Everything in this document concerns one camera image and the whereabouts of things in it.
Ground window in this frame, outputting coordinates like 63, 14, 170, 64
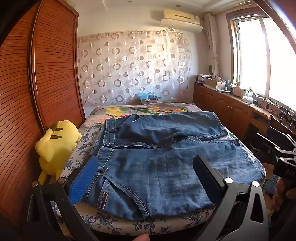
228, 7, 296, 112

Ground wooden cabinet counter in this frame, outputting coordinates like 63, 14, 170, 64
193, 82, 296, 149

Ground person's right hand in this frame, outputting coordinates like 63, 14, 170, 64
272, 178, 296, 211

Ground wooden slatted wardrobe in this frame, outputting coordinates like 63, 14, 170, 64
0, 0, 86, 232

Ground stack of papers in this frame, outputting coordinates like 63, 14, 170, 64
195, 74, 213, 85

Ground blue denim pants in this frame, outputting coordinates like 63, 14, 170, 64
89, 111, 266, 222

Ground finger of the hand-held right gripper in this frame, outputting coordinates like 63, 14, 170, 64
260, 145, 281, 167
253, 133, 296, 152

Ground circle patterned sheer curtain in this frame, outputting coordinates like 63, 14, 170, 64
77, 29, 192, 105

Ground cream air conditioner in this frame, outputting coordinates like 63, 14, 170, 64
161, 9, 200, 25

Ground cardboard box with blue cloth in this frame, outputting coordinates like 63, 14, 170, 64
139, 91, 159, 105

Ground yellow plush toy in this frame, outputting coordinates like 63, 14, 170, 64
35, 120, 82, 184

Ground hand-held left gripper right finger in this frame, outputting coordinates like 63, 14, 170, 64
192, 155, 270, 241

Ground person's left hand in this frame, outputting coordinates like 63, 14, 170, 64
128, 234, 151, 241

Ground open cardboard box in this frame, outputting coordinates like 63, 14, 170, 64
206, 77, 226, 90

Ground pale window curtain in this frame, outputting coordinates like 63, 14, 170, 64
203, 13, 221, 78

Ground colourful floral blanket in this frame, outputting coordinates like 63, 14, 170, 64
85, 103, 241, 139

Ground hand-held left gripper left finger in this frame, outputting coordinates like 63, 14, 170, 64
23, 155, 100, 241

